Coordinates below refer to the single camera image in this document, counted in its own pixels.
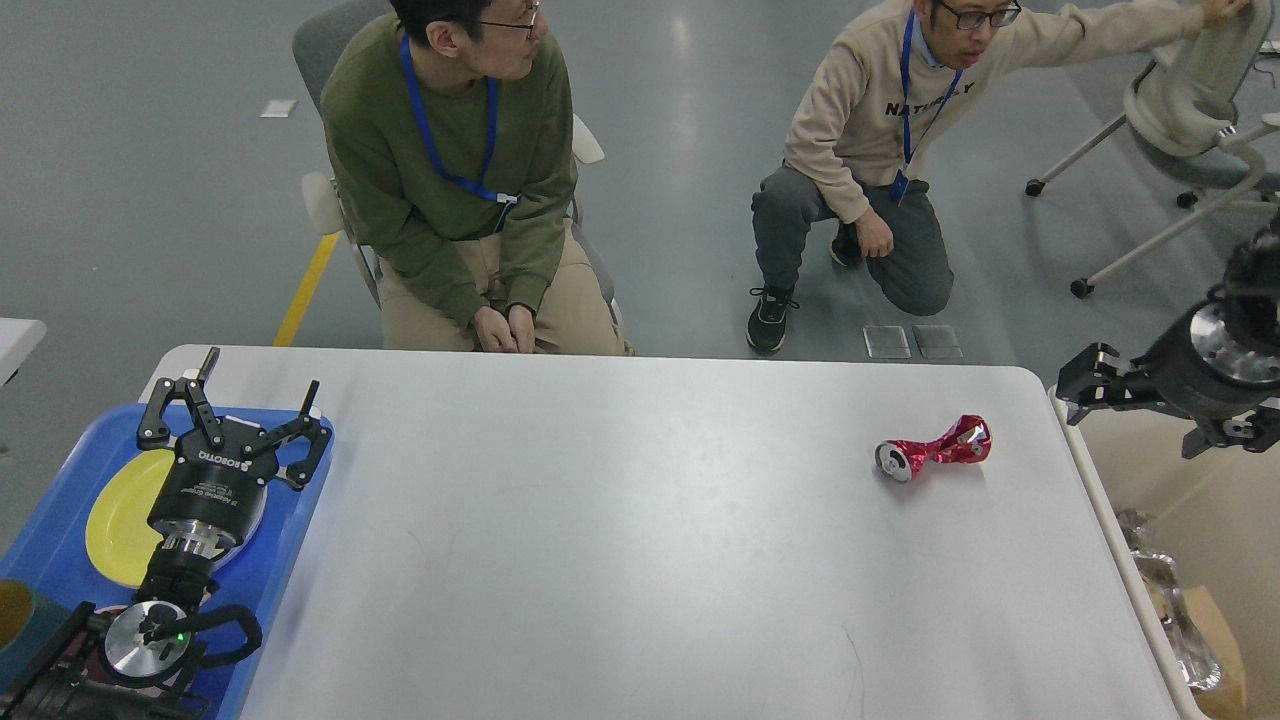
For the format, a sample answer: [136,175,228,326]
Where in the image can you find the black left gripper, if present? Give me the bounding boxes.
[134,347,332,561]

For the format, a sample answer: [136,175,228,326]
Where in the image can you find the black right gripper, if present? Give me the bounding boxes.
[1056,300,1279,460]

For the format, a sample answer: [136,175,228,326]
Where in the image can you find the yellow plate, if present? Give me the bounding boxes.
[84,448,174,589]

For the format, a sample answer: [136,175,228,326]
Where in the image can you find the crushed red can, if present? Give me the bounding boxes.
[874,414,993,484]

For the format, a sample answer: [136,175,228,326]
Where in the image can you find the aluminium foil tray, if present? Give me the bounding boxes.
[1132,551,1224,694]

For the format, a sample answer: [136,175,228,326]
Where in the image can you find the dark teal mug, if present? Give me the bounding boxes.
[1,578,70,692]

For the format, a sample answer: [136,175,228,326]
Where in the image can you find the aluminium foil sheet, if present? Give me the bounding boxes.
[1115,509,1157,555]

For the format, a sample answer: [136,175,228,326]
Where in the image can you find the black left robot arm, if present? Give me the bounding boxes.
[3,348,334,719]

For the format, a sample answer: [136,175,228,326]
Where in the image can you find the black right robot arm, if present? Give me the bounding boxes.
[1055,219,1279,459]

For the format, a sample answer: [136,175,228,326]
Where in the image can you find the beige plastic bin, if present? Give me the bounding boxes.
[1062,410,1279,719]

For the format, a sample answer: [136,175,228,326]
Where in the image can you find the blue plastic tray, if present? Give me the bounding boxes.
[1,404,334,719]

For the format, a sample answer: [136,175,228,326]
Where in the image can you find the white side table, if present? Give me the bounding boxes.
[0,316,47,386]

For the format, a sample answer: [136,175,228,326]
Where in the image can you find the floor outlet plate right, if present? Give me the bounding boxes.
[911,324,965,360]

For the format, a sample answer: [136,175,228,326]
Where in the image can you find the floor outlet plate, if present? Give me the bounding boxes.
[911,324,965,360]
[863,325,913,360]

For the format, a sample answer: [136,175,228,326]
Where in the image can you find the floor outlet plate left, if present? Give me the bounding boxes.
[863,325,913,360]

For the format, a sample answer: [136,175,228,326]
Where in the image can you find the white office chair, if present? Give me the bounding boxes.
[1025,1,1277,299]

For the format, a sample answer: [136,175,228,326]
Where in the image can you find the person in khaki trousers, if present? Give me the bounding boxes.
[321,1,631,356]

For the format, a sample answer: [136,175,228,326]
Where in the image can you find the grey office chair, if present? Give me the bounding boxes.
[292,1,625,327]

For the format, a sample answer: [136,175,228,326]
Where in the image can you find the person in beige sweatshirt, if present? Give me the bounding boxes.
[745,1,1245,355]

